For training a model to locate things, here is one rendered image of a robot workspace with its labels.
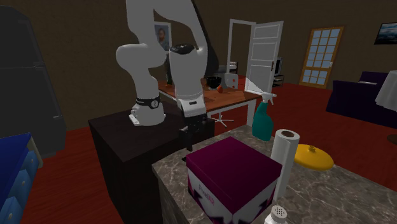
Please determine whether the white paper towel roll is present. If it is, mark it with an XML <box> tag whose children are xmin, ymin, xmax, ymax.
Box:
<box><xmin>270</xmin><ymin>129</ymin><xmax>301</xmax><ymax>203</ymax></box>

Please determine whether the teal spray bottle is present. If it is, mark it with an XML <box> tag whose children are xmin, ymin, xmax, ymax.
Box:
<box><xmin>251</xmin><ymin>92</ymin><xmax>278</xmax><ymax>143</ymax></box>

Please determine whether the dark purple sofa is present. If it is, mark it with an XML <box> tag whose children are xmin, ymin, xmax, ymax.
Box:
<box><xmin>325</xmin><ymin>71</ymin><xmax>397</xmax><ymax>130</ymax></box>

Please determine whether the wooden glazed door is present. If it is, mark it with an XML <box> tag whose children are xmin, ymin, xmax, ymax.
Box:
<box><xmin>298</xmin><ymin>25</ymin><xmax>345</xmax><ymax>90</ymax></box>

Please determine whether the television on black stand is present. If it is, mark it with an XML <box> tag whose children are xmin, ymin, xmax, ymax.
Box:
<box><xmin>272</xmin><ymin>57</ymin><xmax>285</xmax><ymax>88</ymax></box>

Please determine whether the white panel door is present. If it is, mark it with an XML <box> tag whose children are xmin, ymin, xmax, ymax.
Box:
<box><xmin>226</xmin><ymin>18</ymin><xmax>285</xmax><ymax>94</ymax></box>

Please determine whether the dark tall cabinet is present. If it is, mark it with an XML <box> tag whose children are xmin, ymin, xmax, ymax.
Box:
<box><xmin>0</xmin><ymin>4</ymin><xmax>67</xmax><ymax>160</ymax></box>

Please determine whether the yellow round lid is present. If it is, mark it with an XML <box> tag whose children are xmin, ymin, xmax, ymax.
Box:
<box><xmin>293</xmin><ymin>143</ymin><xmax>335</xmax><ymax>172</ymax></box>

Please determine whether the black bowl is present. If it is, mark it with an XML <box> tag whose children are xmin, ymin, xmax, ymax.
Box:
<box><xmin>205</xmin><ymin>75</ymin><xmax>223</xmax><ymax>91</ymax></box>

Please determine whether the blue chest of drawers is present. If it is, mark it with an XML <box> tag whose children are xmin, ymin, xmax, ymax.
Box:
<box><xmin>0</xmin><ymin>132</ymin><xmax>45</xmax><ymax>224</ymax></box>

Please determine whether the white shaker bottle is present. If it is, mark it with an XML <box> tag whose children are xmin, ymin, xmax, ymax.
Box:
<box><xmin>263</xmin><ymin>205</ymin><xmax>289</xmax><ymax>224</ymax></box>

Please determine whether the office chair with white base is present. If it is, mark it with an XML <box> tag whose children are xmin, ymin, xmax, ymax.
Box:
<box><xmin>209</xmin><ymin>64</ymin><xmax>235</xmax><ymax>129</ymax></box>

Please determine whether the purple and white box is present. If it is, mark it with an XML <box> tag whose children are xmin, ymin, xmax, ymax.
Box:
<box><xmin>185</xmin><ymin>136</ymin><xmax>283</xmax><ymax>224</ymax></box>

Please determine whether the dark robot stand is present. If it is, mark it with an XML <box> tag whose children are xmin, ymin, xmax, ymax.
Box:
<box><xmin>88</xmin><ymin>101</ymin><xmax>216</xmax><ymax>224</ymax></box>

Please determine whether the white box with red dots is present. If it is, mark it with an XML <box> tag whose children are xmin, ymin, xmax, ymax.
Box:
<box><xmin>224</xmin><ymin>73</ymin><xmax>239</xmax><ymax>90</ymax></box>

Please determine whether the framed portrait picture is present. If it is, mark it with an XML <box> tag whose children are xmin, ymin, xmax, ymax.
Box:
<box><xmin>153</xmin><ymin>21</ymin><xmax>173</xmax><ymax>53</ymax></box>

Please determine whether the wooden table with white legs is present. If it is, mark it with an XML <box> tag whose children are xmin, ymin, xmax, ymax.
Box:
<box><xmin>157</xmin><ymin>75</ymin><xmax>265</xmax><ymax>127</ymax></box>

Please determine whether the white draped cloth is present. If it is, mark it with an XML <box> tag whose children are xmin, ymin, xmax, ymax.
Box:
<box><xmin>374</xmin><ymin>69</ymin><xmax>397</xmax><ymax>113</ymax></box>

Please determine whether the dark framed wall picture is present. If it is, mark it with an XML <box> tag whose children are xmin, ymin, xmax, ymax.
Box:
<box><xmin>373</xmin><ymin>22</ymin><xmax>397</xmax><ymax>46</ymax></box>

